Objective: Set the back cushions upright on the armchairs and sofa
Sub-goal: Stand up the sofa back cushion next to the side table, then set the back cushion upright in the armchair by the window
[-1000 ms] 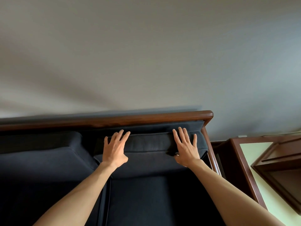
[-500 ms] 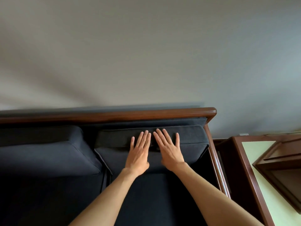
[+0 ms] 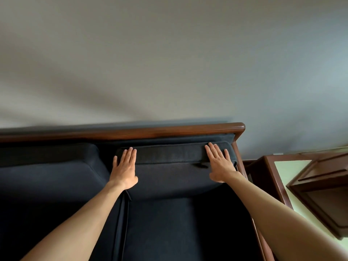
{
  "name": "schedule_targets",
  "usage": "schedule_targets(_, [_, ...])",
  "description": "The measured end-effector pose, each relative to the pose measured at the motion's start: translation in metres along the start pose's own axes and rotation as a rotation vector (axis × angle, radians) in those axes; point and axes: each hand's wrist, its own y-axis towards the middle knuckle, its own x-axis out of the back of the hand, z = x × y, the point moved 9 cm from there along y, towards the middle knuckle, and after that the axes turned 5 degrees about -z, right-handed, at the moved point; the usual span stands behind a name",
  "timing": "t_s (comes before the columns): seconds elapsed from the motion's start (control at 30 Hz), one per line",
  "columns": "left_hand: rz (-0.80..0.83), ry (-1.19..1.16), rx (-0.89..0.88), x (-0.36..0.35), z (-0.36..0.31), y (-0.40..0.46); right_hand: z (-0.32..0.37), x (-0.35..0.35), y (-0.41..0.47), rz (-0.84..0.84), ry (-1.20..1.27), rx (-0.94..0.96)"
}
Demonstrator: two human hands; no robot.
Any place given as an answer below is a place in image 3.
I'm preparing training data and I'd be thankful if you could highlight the wooden sofa dark upholstery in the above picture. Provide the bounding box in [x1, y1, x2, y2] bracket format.
[0, 122, 275, 261]

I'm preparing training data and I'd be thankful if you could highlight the wooden side table cream top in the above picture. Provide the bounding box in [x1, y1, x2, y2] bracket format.
[243, 152, 348, 250]

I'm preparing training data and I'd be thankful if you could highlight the dark wooden lamp box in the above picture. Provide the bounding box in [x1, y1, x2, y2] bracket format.
[286, 151, 348, 240]

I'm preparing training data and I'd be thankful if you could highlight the person's right hand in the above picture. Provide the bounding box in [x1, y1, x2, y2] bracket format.
[204, 142, 243, 184]

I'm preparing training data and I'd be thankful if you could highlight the person's right forearm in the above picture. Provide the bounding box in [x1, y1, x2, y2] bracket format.
[224, 171, 348, 261]

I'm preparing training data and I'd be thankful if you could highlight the black square cushion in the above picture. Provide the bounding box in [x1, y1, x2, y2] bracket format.
[115, 141, 239, 201]
[0, 143, 128, 203]

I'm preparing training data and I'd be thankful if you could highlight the person's left forearm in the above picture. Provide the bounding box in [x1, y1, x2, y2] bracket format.
[20, 181, 127, 261]

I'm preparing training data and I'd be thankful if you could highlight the person's left hand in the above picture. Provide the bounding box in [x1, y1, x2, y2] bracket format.
[108, 147, 138, 191]

